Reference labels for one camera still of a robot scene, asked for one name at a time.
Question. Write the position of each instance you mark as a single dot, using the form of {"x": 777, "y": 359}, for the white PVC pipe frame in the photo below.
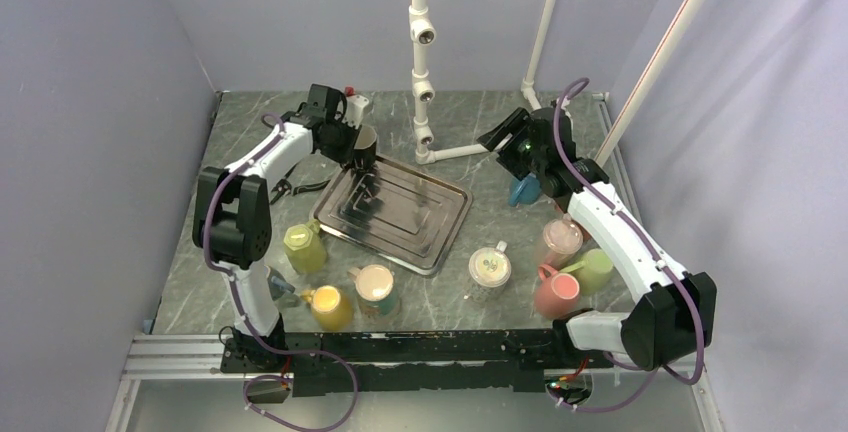
{"x": 423, "y": 34}

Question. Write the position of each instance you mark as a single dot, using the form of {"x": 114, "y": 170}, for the grey blue mug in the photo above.
{"x": 282, "y": 292}

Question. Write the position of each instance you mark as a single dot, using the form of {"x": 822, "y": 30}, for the beige teal patterned mug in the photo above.
{"x": 376, "y": 290}

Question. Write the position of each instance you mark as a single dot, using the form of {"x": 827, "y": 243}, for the black white-lined mug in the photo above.
{"x": 365, "y": 149}

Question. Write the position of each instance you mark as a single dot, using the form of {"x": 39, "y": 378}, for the yellow mug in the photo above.
{"x": 330, "y": 308}

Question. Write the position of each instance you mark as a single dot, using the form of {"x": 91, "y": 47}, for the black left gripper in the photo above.
{"x": 343, "y": 156}

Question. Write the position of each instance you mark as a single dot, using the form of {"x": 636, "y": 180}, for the clear glass mug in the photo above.
{"x": 489, "y": 270}

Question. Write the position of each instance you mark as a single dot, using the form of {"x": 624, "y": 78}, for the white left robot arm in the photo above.
{"x": 232, "y": 222}

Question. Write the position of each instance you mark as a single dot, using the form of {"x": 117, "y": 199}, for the light green mug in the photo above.
{"x": 592, "y": 271}

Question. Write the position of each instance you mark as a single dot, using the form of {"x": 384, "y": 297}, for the steel serving tray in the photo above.
{"x": 396, "y": 211}

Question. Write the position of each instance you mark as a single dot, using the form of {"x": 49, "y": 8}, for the blue floral mug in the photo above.
{"x": 524, "y": 191}

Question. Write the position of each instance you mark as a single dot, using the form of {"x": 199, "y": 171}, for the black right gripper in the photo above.
{"x": 518, "y": 126}

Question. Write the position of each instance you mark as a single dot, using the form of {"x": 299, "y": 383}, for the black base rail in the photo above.
{"x": 319, "y": 363}

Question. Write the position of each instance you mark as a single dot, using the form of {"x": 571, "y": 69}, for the pink mug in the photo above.
{"x": 557, "y": 294}

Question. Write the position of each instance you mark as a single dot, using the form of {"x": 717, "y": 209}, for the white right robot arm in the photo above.
{"x": 673, "y": 315}

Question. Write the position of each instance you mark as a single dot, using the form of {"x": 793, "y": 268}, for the lime green faceted mug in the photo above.
{"x": 303, "y": 247}

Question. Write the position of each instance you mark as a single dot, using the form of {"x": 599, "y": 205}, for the pink lidded cup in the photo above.
{"x": 560, "y": 240}

